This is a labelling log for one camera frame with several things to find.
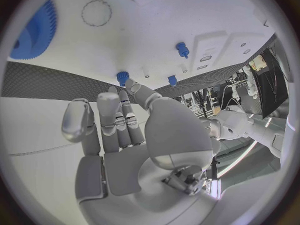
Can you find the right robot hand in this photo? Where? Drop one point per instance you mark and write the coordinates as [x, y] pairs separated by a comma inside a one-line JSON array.
[[131, 165]]

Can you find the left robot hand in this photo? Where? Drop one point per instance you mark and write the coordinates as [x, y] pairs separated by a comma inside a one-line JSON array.
[[252, 89]]

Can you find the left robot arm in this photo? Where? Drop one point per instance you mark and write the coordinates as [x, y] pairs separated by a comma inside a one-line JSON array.
[[235, 121]]

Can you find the white task board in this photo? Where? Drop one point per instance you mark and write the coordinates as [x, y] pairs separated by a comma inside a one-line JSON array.
[[145, 28]]

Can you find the large dark screen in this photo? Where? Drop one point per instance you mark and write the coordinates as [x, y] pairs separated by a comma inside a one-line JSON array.
[[272, 86]]

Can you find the blue peg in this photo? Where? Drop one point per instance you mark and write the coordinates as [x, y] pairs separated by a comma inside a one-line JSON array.
[[182, 48], [172, 80], [122, 77]]

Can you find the glowing light bar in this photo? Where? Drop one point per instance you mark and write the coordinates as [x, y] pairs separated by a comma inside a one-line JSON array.
[[214, 189]]

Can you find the blue gear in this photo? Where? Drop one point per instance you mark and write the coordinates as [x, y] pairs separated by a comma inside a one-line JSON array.
[[32, 39]]

